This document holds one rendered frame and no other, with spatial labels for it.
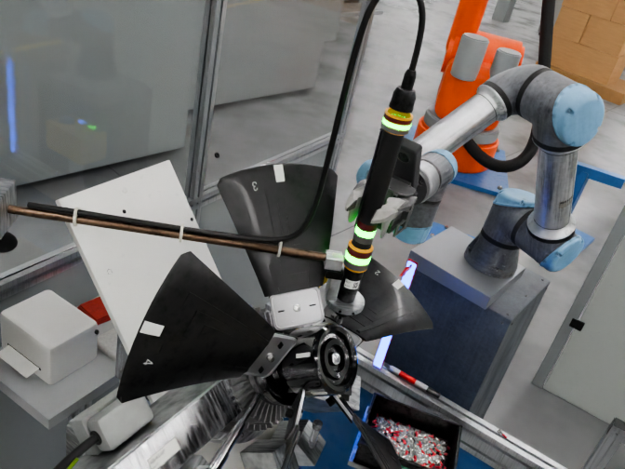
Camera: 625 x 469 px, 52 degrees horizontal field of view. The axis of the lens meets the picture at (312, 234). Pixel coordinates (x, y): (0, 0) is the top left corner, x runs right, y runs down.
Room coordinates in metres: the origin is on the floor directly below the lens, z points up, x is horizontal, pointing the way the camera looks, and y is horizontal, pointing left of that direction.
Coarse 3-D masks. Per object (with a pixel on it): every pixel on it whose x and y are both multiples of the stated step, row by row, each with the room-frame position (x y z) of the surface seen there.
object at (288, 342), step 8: (280, 336) 0.79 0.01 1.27; (288, 336) 0.80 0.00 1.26; (272, 344) 0.78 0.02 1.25; (288, 344) 0.80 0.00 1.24; (264, 352) 0.78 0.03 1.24; (272, 352) 0.79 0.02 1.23; (280, 352) 0.80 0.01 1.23; (256, 360) 0.77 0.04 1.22; (264, 360) 0.78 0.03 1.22; (280, 360) 0.80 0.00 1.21; (248, 368) 0.77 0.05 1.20; (256, 368) 0.77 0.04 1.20; (264, 368) 0.78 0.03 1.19; (272, 368) 0.79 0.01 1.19; (264, 376) 0.79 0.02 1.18
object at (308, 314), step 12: (312, 288) 0.91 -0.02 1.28; (276, 300) 0.89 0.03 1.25; (288, 300) 0.90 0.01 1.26; (300, 300) 0.90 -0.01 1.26; (312, 300) 0.90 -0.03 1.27; (276, 312) 0.88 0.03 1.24; (288, 312) 0.88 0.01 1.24; (300, 312) 0.89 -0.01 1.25; (312, 312) 0.89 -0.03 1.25; (276, 324) 0.87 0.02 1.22; (288, 324) 0.87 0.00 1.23; (300, 324) 0.87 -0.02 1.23; (312, 324) 0.88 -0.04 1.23
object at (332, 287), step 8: (328, 256) 0.91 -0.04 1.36; (328, 264) 0.90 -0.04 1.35; (336, 264) 0.91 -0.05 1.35; (328, 272) 0.90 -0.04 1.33; (336, 272) 0.90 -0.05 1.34; (328, 280) 0.92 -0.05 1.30; (336, 280) 0.91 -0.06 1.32; (328, 288) 0.91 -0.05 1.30; (336, 288) 0.91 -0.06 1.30; (328, 296) 0.91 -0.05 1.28; (336, 296) 0.91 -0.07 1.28; (360, 296) 0.94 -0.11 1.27; (328, 304) 0.90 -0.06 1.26; (336, 304) 0.90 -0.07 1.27; (344, 304) 0.90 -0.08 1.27; (352, 304) 0.91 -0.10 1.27; (360, 304) 0.92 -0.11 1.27; (344, 312) 0.89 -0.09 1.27; (352, 312) 0.90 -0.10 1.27; (360, 312) 0.91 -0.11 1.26
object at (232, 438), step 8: (256, 400) 0.78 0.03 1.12; (248, 408) 0.77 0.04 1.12; (248, 416) 0.75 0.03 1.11; (240, 424) 0.73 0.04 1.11; (232, 432) 0.72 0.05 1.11; (240, 432) 0.72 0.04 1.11; (232, 440) 0.70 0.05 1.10; (224, 448) 0.69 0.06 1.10; (232, 448) 0.69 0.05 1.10; (216, 456) 0.67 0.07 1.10; (224, 456) 0.67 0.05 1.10; (208, 464) 0.65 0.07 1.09; (216, 464) 0.65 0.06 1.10
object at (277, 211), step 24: (264, 168) 1.02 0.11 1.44; (288, 168) 1.04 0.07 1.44; (312, 168) 1.06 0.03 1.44; (240, 192) 0.98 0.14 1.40; (264, 192) 0.99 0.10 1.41; (288, 192) 1.01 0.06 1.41; (312, 192) 1.02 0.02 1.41; (240, 216) 0.96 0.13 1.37; (264, 216) 0.97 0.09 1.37; (288, 216) 0.98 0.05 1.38; (312, 240) 0.96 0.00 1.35; (264, 264) 0.92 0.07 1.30; (288, 264) 0.93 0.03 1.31; (312, 264) 0.94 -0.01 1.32; (264, 288) 0.90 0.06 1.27; (288, 288) 0.90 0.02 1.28
